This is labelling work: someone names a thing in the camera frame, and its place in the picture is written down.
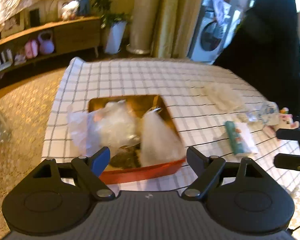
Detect white grid tablecloth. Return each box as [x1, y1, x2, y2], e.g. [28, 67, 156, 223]
[42, 57, 300, 193]

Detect black draped cloth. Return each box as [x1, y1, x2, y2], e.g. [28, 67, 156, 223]
[213, 0, 300, 122]

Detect wrapped plush on cabinet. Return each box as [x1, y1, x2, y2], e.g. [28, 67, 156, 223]
[61, 0, 79, 21]

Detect picture frame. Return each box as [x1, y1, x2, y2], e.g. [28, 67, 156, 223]
[1, 11, 25, 38]

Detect blue printed baby sock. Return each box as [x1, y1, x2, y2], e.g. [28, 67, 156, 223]
[258, 101, 280, 126]

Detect washing machine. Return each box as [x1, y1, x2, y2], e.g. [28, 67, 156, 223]
[188, 0, 242, 63]

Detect yellow curtain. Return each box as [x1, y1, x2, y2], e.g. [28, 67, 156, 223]
[151, 0, 202, 59]

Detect pink small case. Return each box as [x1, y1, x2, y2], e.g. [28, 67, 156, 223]
[24, 40, 38, 59]

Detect white wifi router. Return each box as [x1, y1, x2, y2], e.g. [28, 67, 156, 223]
[0, 49, 13, 72]

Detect white gauze cloth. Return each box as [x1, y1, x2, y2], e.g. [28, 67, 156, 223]
[203, 82, 245, 113]

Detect red tin box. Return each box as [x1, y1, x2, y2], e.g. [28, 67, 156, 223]
[88, 94, 186, 184]

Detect white pink plush toy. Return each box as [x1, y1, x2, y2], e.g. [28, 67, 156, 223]
[278, 107, 300, 129]

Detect purple kettlebell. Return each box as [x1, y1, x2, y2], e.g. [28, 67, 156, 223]
[38, 30, 55, 55]

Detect wooden tv cabinet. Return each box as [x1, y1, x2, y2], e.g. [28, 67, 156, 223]
[0, 16, 101, 79]

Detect white planter with plant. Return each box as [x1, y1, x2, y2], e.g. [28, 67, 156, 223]
[88, 0, 130, 55]

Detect white tissue cloth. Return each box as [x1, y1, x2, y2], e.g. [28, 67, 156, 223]
[139, 111, 186, 167]

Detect bag of cotton swabs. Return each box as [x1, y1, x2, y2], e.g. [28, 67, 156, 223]
[237, 111, 259, 123]

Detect cream floor air conditioner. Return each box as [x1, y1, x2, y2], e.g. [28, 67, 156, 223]
[127, 0, 160, 55]

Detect clear plastic bag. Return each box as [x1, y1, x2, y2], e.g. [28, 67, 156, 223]
[67, 100, 141, 157]

